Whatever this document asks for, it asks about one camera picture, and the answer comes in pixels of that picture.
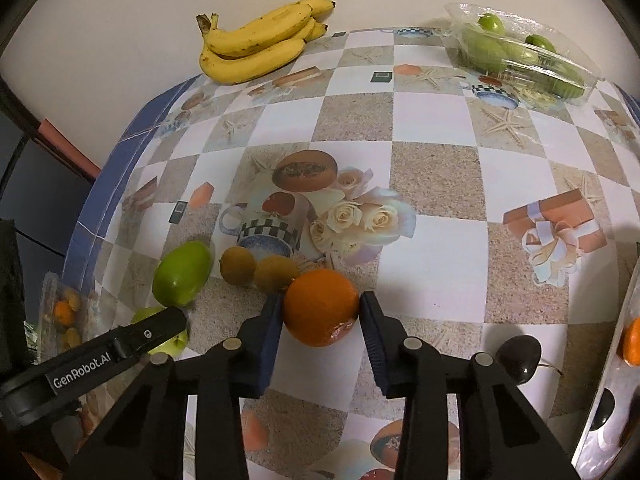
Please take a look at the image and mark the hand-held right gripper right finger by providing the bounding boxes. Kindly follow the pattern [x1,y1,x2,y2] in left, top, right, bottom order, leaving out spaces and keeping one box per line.
[360,290,583,480]

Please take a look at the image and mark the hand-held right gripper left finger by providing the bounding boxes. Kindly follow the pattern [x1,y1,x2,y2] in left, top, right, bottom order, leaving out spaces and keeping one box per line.
[65,292,283,480]

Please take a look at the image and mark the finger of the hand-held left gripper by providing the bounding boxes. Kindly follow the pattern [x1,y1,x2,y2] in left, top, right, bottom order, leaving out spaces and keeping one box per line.
[114,306,187,361]

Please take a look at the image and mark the green mango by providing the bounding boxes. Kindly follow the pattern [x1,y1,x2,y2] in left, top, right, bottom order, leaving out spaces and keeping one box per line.
[131,306,189,359]
[152,241,213,307]

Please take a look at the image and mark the orange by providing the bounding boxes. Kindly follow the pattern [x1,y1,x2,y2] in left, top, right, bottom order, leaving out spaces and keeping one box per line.
[282,268,361,347]
[617,317,640,365]

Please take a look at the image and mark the brown kiwi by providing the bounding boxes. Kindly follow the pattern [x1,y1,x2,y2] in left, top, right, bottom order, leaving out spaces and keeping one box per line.
[219,246,258,286]
[254,255,301,293]

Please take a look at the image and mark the round metal plate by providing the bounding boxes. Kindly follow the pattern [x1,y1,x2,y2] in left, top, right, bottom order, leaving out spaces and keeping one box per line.
[574,260,640,467]

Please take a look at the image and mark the pile of tan longans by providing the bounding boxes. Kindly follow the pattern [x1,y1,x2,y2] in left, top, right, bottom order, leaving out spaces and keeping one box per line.
[50,290,85,350]

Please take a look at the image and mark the checkered printed tablecloth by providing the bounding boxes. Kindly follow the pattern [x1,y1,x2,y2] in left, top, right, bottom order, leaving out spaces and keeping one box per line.
[62,25,640,480]

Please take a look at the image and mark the clear plastic bag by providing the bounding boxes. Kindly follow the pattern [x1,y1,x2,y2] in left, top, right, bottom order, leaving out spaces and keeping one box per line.
[37,271,98,361]

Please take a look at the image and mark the dark blue cabinet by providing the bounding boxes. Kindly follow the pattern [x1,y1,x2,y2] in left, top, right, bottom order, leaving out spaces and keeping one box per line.
[0,125,98,281]

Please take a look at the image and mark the reddish board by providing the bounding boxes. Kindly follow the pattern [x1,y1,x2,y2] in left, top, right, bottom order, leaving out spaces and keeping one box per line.
[36,118,102,182]

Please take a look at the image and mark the yellow banana bunch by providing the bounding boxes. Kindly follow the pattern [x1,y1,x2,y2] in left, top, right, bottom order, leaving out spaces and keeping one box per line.
[196,0,337,85]

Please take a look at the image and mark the pile of small green jujubes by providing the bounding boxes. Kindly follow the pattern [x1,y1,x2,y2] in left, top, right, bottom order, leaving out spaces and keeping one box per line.
[460,12,586,101]

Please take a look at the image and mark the clear plastic container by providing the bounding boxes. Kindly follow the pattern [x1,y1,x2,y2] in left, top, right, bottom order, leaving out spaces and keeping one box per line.
[444,2,606,109]

